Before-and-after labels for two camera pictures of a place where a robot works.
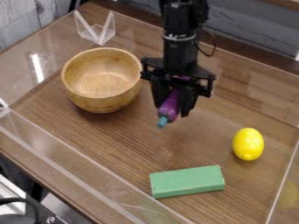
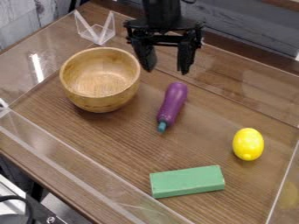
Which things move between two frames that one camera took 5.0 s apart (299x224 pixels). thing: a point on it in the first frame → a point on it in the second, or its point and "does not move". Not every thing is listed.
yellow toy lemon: x=247 y=143 does not move
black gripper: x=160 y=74 → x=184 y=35
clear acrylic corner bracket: x=95 y=33 does not move
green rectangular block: x=187 y=181 does not move
